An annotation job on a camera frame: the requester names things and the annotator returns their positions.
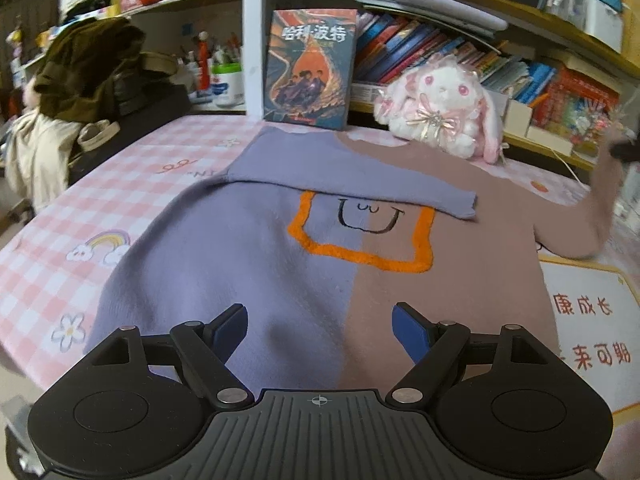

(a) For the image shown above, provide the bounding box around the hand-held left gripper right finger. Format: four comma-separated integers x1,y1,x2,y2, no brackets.
387,301,556,408

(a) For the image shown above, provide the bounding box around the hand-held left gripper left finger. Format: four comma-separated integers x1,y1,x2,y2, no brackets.
85,302,251,409

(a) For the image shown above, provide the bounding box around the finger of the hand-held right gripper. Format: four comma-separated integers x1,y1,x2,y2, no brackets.
609,140,640,163

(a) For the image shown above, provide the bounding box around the purple and mauve sweater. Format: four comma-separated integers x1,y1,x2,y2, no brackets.
82,125,628,392

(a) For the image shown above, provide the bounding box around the glittery flower bouquet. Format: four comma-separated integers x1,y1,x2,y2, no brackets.
572,95,626,136

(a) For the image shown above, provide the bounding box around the low white cardboard box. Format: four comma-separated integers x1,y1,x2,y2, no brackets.
525,125,573,157

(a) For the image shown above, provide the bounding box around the red orange boxed book set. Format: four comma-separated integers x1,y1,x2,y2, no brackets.
532,67,621,131

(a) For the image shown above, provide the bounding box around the tall white cardboard box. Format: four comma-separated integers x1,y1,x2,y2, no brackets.
502,97,533,136

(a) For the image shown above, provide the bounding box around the white storage box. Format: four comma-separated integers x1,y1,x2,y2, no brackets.
584,0,623,53

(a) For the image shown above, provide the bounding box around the white pink plush bunny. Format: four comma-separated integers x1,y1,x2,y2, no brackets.
372,52,503,166

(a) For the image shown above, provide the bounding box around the white flat tablet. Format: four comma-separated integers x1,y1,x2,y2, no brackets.
392,0,508,33

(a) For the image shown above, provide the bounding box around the black bag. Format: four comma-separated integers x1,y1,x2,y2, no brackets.
67,82,193,186

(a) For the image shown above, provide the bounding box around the white wristwatch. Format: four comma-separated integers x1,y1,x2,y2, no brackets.
75,120,121,153

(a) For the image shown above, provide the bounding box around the white jar with green lid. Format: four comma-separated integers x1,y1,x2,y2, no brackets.
210,62,245,108

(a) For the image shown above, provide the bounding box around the row of colourful books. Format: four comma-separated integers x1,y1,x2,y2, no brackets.
352,12,558,106

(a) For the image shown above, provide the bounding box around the red tassel ornament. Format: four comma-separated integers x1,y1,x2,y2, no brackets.
196,31,211,93

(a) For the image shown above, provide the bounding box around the beige cloth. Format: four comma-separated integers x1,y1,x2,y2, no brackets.
5,110,81,216

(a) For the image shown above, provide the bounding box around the bunch of pens and pencils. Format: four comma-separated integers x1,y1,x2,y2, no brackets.
180,32,243,68

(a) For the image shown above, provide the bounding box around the upright illustrated book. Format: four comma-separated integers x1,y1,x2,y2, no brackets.
262,9,358,128

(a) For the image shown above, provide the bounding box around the white wooden bookshelf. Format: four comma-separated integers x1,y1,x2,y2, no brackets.
30,0,640,171

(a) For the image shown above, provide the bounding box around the olive green jacket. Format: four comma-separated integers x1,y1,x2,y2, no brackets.
32,17,178,126

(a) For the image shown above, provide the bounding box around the white cable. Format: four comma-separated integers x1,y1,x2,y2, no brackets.
547,145,576,181

